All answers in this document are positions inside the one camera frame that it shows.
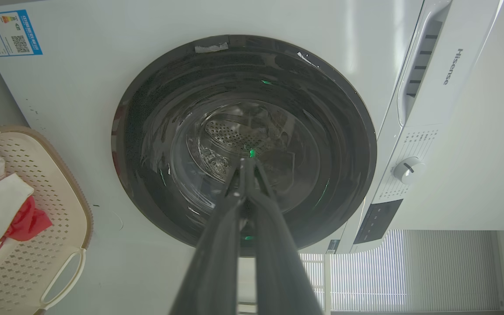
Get blue energy label sticker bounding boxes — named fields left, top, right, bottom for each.
left=0, top=10, right=43, bottom=57

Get round dark glass washer door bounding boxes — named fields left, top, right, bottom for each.
left=111, top=35, right=377, bottom=257

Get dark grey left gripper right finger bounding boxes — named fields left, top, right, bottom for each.
left=246, top=158, right=323, bottom=315

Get white vertical window blinds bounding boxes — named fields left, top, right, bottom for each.
left=299, top=229, right=502, bottom=313

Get dark washer display panel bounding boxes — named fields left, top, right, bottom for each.
left=353, top=199, right=404, bottom=245

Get red garment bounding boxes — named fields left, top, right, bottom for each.
left=0, top=152, right=53, bottom=273

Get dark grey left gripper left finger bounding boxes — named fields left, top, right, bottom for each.
left=169, top=157, right=249, bottom=315

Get beige perforated laundry basket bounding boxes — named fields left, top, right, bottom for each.
left=0, top=126, right=94, bottom=315

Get white Hisense washing machine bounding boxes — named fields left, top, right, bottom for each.
left=0, top=0, right=504, bottom=315

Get white washer control knob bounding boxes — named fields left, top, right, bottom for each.
left=393, top=157, right=426, bottom=184

